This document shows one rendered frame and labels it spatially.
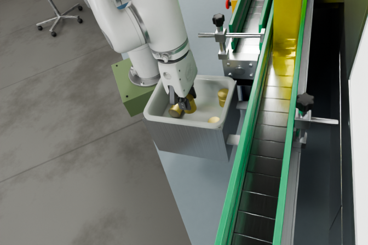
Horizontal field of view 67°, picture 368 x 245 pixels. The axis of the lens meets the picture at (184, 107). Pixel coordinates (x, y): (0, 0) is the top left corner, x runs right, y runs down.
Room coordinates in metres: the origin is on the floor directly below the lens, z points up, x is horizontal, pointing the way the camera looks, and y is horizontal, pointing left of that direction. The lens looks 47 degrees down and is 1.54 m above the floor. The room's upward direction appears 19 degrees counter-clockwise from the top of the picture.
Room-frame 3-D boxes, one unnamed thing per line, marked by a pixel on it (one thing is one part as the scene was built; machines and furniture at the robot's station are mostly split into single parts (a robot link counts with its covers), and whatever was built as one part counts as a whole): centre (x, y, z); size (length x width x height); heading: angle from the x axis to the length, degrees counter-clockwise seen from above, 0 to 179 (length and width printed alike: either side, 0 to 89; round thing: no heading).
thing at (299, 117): (0.26, -0.21, 1.11); 0.07 x 0.04 x 0.13; 57
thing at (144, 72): (0.91, 0.08, 0.93); 0.19 x 0.19 x 0.18
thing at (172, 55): (0.51, -0.01, 1.19); 0.09 x 0.08 x 0.03; 145
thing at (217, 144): (0.51, -0.04, 0.92); 0.27 x 0.17 x 0.15; 57
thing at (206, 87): (0.53, -0.02, 0.97); 0.22 x 0.17 x 0.09; 57
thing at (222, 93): (0.53, -0.12, 0.96); 0.04 x 0.04 x 0.04
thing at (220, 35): (0.57, -0.17, 1.12); 0.17 x 0.03 x 0.12; 57
